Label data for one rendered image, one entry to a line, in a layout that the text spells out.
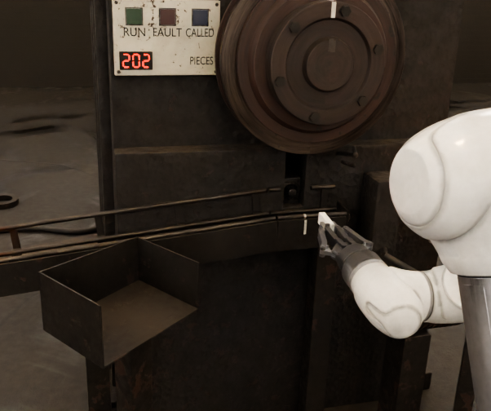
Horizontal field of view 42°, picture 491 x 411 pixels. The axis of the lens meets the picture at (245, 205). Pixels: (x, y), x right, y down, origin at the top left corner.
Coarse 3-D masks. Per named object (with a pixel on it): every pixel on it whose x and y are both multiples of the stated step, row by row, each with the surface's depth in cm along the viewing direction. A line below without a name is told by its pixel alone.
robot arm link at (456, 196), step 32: (448, 128) 66; (480, 128) 65; (416, 160) 66; (448, 160) 63; (480, 160) 63; (416, 192) 66; (448, 192) 63; (480, 192) 63; (416, 224) 67; (448, 224) 65; (480, 224) 65; (448, 256) 70; (480, 256) 66; (480, 288) 68; (480, 320) 69; (480, 352) 69; (480, 384) 70
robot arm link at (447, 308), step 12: (432, 276) 125; (444, 276) 123; (456, 276) 121; (432, 288) 123; (444, 288) 122; (456, 288) 121; (444, 300) 122; (456, 300) 121; (432, 312) 123; (444, 312) 123; (456, 312) 122
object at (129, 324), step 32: (96, 256) 140; (128, 256) 147; (160, 256) 144; (64, 288) 124; (96, 288) 142; (128, 288) 148; (160, 288) 147; (192, 288) 139; (64, 320) 127; (96, 320) 119; (128, 320) 136; (160, 320) 136; (96, 352) 122; (128, 352) 126; (128, 384) 141
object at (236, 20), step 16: (240, 0) 143; (256, 0) 144; (384, 0) 152; (240, 16) 144; (224, 32) 145; (240, 32) 146; (400, 32) 155; (224, 48) 146; (400, 48) 157; (224, 64) 147; (400, 64) 158; (224, 80) 149; (240, 96) 151; (384, 96) 160; (240, 112) 152; (256, 128) 155; (368, 128) 162; (272, 144) 157; (288, 144) 158; (304, 144) 159; (320, 144) 160; (336, 144) 162
